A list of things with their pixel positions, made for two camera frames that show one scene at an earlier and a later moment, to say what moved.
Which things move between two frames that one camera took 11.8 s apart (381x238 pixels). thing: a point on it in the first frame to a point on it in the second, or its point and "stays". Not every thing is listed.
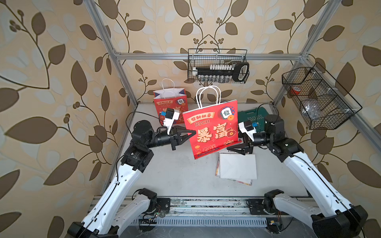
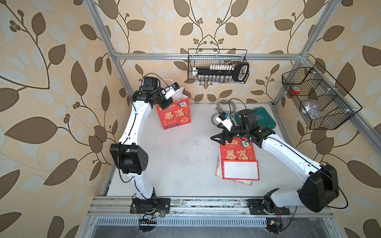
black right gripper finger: (242, 148) to (223, 137)
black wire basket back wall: (205, 58) stays
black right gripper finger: (245, 138) to (226, 132)
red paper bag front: (216, 127) to (238, 160)
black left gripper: (180, 139) to (166, 102)
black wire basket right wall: (325, 103) stays
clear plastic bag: (311, 110) stays
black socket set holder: (238, 71) stays
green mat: (256, 116) stays
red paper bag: (172, 98) stays
